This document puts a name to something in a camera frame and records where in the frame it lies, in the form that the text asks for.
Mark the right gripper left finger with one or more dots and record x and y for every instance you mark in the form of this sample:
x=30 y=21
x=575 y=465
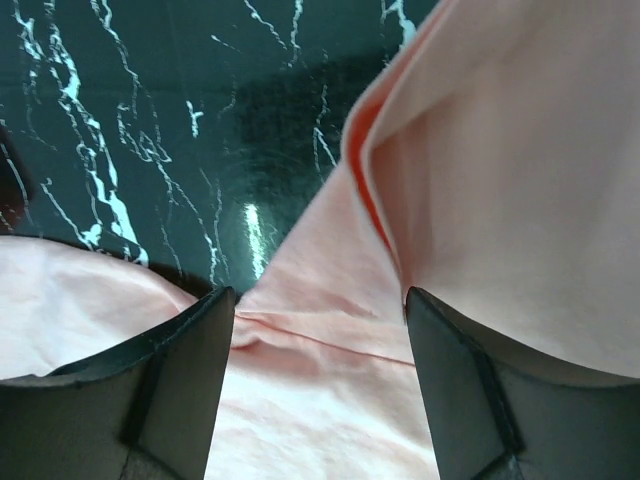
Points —
x=143 y=409

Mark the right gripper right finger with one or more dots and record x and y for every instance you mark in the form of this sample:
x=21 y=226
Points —
x=498 y=409

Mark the salmon pink t-shirt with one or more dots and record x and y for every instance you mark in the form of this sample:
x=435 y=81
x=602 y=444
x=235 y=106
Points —
x=493 y=163

